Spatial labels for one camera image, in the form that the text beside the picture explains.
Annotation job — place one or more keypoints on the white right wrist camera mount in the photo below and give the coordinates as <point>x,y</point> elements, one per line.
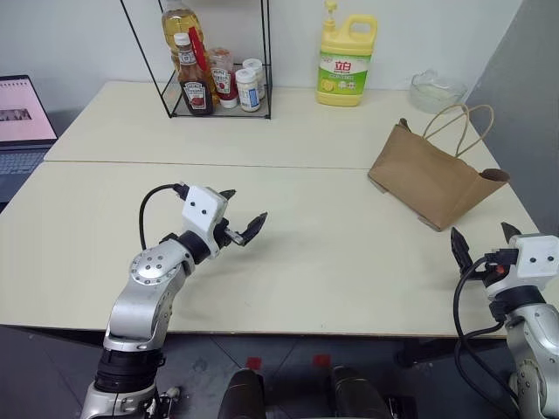
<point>537,262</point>

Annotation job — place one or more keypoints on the yellow dish detergent bottle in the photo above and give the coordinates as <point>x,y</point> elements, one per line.
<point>345,74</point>

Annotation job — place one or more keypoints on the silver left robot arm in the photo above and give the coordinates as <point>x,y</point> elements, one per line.
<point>144,301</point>

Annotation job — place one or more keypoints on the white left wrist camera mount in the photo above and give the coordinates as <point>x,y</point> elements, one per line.
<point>201,214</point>

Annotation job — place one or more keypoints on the clear glass bowl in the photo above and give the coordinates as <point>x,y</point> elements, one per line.
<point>436,94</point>

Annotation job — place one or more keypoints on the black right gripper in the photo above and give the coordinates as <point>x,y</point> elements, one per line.
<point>502,257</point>

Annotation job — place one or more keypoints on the white lidded spice jar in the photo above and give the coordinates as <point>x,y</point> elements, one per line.
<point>248,94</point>
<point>255,65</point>

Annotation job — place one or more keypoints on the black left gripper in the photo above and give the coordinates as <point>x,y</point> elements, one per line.
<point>225,235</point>

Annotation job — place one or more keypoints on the red squeeze ketchup bottle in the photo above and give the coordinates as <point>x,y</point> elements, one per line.
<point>222,80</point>

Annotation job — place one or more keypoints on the dark rounded shape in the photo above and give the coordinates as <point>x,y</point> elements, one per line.
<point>358,393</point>
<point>242,393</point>

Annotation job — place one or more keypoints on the red sauce packet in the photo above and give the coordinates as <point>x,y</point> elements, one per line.
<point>198,48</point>

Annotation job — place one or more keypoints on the glass ketchup bottle white cap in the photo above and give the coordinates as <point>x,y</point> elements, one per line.
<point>195,96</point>

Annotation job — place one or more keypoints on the grey open laptop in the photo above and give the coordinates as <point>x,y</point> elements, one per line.
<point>22,113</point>

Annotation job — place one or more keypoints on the yellow cooking oil bottle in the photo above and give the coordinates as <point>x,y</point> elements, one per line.
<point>179,22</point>

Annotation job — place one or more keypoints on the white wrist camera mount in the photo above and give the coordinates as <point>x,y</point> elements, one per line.
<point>537,262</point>
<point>201,214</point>

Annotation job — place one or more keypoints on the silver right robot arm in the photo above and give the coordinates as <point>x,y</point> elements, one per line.
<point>537,340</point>

